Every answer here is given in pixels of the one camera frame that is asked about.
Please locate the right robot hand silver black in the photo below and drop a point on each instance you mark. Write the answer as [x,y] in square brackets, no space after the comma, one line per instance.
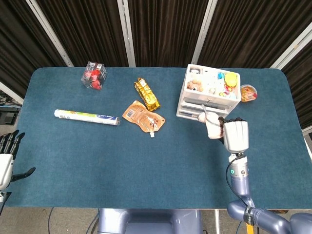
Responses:
[236,135]

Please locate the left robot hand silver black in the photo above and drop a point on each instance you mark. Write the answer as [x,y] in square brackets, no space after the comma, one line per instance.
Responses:
[6,156]

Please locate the white and pink cloth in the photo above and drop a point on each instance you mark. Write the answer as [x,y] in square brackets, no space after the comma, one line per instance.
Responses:
[213,130]

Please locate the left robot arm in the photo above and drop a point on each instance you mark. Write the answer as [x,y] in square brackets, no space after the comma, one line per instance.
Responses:
[3,197]

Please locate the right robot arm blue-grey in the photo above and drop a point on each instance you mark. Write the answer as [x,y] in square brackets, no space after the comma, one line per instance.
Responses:
[240,182]

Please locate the small dark metal tool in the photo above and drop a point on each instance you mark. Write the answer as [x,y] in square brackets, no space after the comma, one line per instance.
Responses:
[208,101]

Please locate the clear box with red caps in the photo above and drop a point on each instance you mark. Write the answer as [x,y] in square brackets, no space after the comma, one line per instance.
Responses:
[94,76]

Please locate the orange jelly cup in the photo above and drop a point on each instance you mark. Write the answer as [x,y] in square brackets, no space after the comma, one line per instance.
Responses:
[248,93]

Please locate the white plastic drawer unit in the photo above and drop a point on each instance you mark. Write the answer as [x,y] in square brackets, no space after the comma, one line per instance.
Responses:
[207,102]

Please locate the colourful small toy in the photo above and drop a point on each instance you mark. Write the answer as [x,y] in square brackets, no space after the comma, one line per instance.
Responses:
[228,91]

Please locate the yellow plastic toy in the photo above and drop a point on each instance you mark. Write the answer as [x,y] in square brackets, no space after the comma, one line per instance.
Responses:
[231,79]

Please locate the small blue toy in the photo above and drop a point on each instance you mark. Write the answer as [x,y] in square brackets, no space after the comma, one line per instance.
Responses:
[221,75]

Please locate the beige bear toy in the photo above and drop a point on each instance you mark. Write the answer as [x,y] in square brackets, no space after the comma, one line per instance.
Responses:
[194,85]

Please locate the white cling film roll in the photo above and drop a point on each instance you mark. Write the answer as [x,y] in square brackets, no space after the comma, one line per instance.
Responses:
[85,117]

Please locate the white table leg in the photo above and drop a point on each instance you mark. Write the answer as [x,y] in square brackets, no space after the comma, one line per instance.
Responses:
[217,221]

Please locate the orange spouted pouch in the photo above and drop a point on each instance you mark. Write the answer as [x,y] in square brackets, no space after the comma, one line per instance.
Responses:
[142,118]

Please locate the gold foil snack package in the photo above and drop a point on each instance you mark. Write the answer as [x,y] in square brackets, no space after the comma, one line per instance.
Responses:
[147,95]

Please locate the dark brown curtain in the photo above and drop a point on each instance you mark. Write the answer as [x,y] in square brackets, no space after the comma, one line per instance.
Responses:
[90,31]
[248,31]
[165,31]
[19,44]

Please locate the blue-grey robot torso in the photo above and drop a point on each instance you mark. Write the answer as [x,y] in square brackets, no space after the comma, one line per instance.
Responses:
[148,221]

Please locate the white partition post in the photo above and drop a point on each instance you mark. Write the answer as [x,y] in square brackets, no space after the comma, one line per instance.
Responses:
[126,34]
[292,46]
[51,34]
[203,31]

